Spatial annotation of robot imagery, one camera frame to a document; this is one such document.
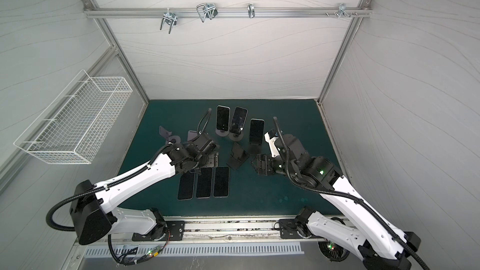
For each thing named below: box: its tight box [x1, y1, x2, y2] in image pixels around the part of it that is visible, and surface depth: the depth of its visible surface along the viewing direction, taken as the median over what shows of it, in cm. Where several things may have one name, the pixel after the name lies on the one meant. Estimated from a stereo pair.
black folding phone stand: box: [226, 141, 250, 170], surface depth 92 cm
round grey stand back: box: [228, 130, 244, 142], surface depth 106 cm
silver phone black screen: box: [176, 170, 196, 201], surface depth 86 cm
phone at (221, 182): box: [213, 166, 230, 199], surface depth 87 cm
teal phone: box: [249, 118, 265, 145], surface depth 92 cm
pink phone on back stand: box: [229, 106, 249, 135], surface depth 100 cm
